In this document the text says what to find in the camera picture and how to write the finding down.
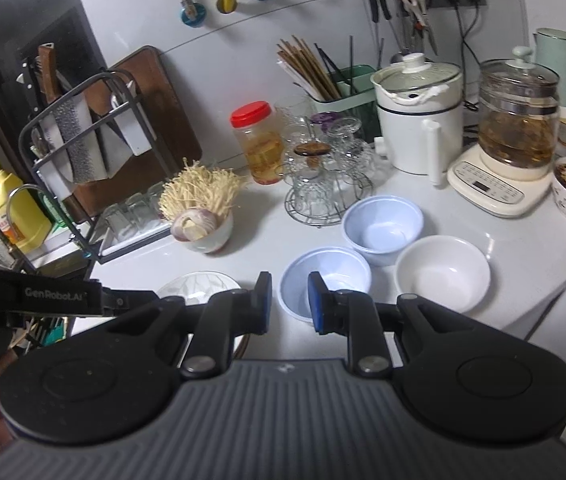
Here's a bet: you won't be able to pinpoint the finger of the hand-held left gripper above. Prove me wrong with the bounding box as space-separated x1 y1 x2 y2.
102 287 164 317

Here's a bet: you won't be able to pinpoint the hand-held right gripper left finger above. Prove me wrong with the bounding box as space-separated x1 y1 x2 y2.
98 271 274 380

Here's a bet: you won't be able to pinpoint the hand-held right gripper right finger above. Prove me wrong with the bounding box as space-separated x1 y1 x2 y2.
308 271 468 380

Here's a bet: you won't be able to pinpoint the light blue bowl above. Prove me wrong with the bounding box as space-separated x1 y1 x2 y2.
279 246 372 323
341 196 424 267

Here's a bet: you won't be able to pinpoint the white drip tray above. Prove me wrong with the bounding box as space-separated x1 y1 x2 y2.
98 215 184 262

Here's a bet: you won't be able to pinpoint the white vegetable bowl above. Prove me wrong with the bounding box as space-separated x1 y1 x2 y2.
172 210 234 254

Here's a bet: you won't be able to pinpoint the clear drinking glass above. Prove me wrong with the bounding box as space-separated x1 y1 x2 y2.
148 182 172 221
105 202 131 238
125 192 154 231

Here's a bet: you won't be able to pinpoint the yellow detergent bottle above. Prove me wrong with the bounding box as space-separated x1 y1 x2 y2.
0 160 54 256

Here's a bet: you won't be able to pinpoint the green dish soap bottle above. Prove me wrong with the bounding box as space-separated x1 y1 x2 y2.
43 192 71 226

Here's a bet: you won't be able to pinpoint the halved purple onion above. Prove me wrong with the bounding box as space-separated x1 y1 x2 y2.
170 208 218 241

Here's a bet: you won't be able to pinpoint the chrome faucet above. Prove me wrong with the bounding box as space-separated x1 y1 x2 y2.
5 184 86 261

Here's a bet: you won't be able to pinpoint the white utensil cup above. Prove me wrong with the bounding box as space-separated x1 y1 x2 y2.
38 162 71 197
110 80 154 156

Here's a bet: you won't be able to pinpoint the enoki mushroom bunch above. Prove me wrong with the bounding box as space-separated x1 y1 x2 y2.
159 158 248 218

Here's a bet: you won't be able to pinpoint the plain steel cleaver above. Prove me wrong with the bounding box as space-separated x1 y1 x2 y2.
85 85 134 173

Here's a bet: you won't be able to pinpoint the red lid plastic jar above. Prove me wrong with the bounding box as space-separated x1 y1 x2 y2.
230 101 286 186

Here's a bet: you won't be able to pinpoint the hammered pattern cleaver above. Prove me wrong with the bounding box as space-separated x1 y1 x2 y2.
45 97 108 183

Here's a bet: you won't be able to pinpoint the cluster of crystal glass cups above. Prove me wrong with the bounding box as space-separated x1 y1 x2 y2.
275 102 388 216

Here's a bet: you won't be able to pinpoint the dark metal knife rack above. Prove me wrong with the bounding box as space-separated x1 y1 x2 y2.
19 71 174 263

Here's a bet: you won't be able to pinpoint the brown wooden cutting board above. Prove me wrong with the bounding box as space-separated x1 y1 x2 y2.
70 46 204 223

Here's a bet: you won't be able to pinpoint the white electric cooking pot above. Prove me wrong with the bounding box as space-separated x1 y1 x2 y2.
370 52 464 186

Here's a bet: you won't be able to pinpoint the cream kettle heating base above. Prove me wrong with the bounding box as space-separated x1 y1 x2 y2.
447 142 556 218

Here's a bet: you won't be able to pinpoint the green chopstick holder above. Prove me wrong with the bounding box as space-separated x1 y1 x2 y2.
308 64 381 131

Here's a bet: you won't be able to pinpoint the black chopsticks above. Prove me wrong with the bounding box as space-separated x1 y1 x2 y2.
315 35 356 98

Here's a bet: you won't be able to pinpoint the glass health kettle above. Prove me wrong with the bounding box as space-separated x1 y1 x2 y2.
478 46 561 167

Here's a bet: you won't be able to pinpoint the mint green electric kettle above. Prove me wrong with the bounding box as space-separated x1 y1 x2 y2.
534 27 566 113

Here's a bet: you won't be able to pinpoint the wire cup rack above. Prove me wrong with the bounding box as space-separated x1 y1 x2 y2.
284 180 374 228

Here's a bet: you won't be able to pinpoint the wooden handle knife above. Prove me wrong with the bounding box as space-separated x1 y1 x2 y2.
38 42 62 103

